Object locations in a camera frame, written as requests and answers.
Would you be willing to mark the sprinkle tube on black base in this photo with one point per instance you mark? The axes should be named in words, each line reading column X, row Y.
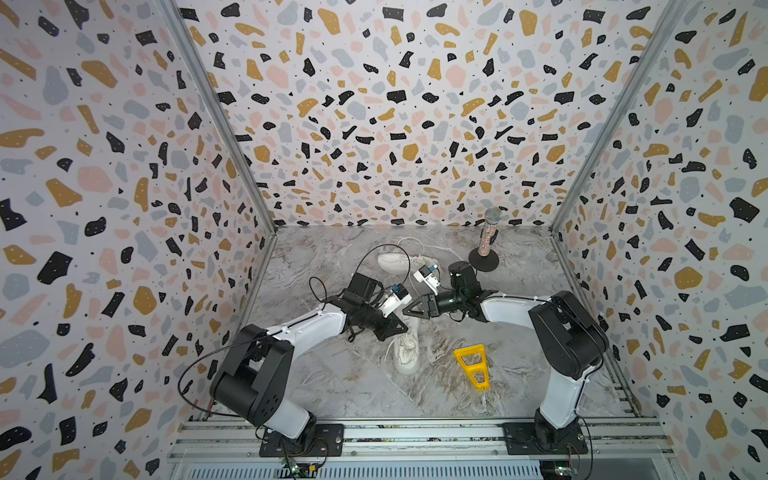
column 483, row 258

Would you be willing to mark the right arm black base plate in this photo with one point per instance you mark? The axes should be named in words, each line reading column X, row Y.
column 540, row 438

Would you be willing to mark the white knit sneaker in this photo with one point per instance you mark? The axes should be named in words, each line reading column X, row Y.
column 399, row 264
column 408, row 354

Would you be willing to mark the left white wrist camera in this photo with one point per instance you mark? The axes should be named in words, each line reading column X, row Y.
column 396, row 297

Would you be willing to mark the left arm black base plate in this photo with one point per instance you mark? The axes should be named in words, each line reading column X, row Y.
column 317, row 440

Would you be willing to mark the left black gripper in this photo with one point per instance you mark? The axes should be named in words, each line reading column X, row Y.
column 391, row 328

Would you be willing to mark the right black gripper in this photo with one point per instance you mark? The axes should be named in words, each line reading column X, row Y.
column 429, row 307

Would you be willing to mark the yellow plastic triangular stand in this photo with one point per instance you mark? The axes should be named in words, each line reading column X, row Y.
column 473, row 362

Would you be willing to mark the left aluminium corner post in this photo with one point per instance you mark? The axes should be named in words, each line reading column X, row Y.
column 169, row 11

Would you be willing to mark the right aluminium corner post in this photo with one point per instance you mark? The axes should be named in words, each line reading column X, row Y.
column 672, row 13

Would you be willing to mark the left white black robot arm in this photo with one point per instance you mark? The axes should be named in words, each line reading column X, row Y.
column 253, row 376

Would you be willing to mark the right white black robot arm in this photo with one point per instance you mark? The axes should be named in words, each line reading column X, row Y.
column 571, row 339

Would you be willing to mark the aluminium corner post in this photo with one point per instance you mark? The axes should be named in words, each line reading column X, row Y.
column 672, row 13
column 169, row 11

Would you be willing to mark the front aluminium rail frame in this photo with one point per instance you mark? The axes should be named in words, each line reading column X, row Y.
column 403, row 448

